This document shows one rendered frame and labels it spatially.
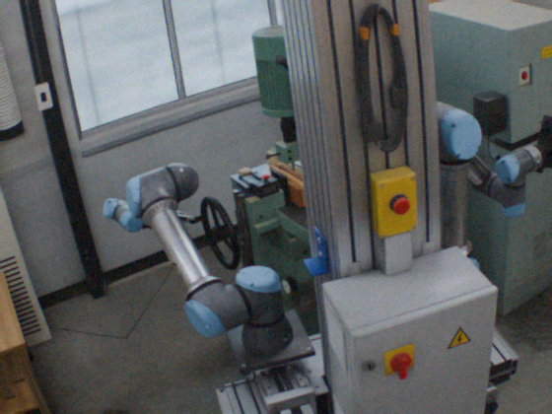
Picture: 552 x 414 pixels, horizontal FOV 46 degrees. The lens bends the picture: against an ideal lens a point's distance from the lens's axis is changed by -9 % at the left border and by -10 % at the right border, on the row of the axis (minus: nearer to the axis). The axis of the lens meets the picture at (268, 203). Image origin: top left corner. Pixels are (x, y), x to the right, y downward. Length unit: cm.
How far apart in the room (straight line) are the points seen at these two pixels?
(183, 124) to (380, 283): 247
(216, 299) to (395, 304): 60
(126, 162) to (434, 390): 256
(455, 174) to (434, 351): 52
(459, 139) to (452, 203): 20
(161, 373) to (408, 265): 197
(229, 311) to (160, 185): 43
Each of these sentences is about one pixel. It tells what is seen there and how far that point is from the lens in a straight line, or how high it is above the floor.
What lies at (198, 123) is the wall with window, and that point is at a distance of 389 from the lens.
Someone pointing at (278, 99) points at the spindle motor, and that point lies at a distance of 252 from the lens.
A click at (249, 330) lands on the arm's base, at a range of 201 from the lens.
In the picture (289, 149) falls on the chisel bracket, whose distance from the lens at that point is 264.
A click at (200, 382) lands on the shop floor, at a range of 323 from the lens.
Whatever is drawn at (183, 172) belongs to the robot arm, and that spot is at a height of 126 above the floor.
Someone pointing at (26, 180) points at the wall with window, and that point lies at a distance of 368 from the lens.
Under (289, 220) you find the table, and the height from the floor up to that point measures 89.
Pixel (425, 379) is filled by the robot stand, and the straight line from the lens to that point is 156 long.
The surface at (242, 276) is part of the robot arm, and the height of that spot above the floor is 105.
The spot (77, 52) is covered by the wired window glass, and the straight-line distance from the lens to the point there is 364.
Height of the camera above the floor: 211
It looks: 28 degrees down
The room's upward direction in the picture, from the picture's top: 8 degrees counter-clockwise
